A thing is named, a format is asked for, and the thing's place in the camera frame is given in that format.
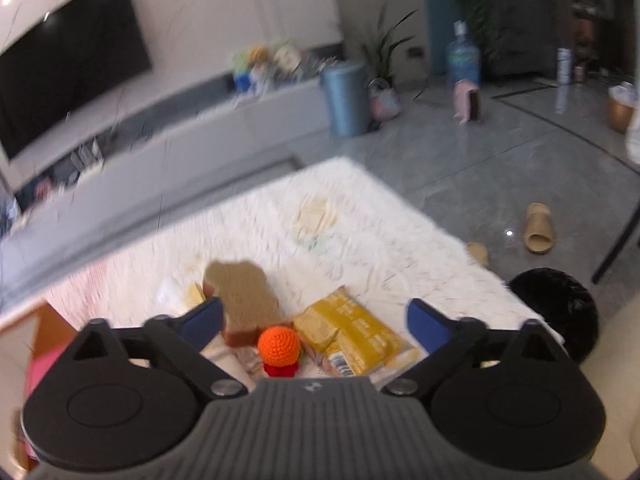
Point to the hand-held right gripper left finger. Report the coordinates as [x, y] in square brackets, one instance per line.
[202, 317]

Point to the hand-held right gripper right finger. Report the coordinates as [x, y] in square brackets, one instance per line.
[425, 325]

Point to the brown plush toy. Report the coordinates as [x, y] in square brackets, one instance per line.
[242, 290]

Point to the orange and red crochet toy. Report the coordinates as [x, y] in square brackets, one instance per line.
[279, 344]

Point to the orange rimmed storage box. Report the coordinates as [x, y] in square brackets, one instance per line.
[52, 322]

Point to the yellow cloth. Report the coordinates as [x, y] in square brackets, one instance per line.
[194, 295]

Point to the white plastic packet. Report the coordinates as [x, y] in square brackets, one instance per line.
[235, 360]

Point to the yellow snack packet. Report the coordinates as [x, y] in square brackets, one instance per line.
[350, 330]

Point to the beige slipper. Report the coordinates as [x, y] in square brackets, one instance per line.
[478, 254]
[539, 227]

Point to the black trash bin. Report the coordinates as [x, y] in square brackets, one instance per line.
[555, 310]

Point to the white fluffy blanket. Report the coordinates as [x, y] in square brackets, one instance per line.
[360, 200]

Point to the white marble television cabinet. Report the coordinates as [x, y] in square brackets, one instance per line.
[200, 145]

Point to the pink space heater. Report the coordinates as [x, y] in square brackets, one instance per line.
[465, 102]

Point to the pink white woven bag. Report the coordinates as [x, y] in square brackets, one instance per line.
[384, 101]

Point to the blue metal trash can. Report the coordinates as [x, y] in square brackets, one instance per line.
[347, 100]

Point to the blue water dispenser bottle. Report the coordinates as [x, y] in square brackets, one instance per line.
[463, 60]

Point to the brown teddy bear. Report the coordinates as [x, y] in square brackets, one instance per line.
[257, 55]

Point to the white round plush toy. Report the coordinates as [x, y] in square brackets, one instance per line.
[287, 58]

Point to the tall green potted plant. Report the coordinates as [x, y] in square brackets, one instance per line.
[382, 50]

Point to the dark grey cabinet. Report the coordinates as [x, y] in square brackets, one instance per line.
[525, 30]

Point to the black wall television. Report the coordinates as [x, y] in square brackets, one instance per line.
[65, 70]

